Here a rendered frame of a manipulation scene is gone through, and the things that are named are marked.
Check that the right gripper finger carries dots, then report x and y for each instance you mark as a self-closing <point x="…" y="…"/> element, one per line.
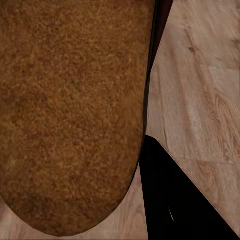
<point x="175" y="208"/>

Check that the sandal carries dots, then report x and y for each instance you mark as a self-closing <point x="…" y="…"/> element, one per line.
<point x="74" y="91"/>

